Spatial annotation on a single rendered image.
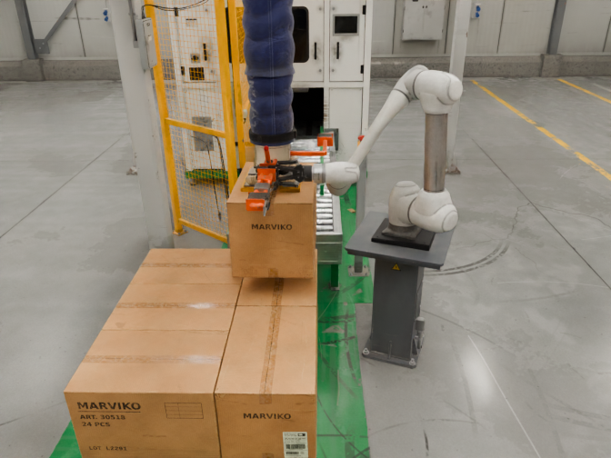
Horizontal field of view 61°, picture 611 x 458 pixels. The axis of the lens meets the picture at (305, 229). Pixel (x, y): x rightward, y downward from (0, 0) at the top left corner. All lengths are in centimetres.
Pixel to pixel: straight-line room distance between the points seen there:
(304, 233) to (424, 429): 113
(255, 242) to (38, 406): 146
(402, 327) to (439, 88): 133
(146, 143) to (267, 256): 164
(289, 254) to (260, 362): 54
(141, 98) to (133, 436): 224
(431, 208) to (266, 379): 110
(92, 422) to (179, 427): 36
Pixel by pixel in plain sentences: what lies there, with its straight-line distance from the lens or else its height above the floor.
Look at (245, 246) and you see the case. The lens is 251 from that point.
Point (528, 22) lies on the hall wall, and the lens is 1242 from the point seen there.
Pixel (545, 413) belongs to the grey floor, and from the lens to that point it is 305.
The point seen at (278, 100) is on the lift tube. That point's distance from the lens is 247.
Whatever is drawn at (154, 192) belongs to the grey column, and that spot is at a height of 60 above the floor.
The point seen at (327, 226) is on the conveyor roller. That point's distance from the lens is 336.
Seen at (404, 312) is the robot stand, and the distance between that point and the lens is 294.
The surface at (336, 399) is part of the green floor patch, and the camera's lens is 289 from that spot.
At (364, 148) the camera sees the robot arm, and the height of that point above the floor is 127.
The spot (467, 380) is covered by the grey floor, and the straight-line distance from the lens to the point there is 311.
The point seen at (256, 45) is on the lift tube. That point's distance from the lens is 243.
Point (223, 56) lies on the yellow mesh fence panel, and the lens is 364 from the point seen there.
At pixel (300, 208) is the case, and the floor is 105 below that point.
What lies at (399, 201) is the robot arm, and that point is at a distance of 269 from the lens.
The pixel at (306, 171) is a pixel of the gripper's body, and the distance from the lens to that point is 234.
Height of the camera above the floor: 201
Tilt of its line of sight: 26 degrees down
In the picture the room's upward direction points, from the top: 1 degrees counter-clockwise
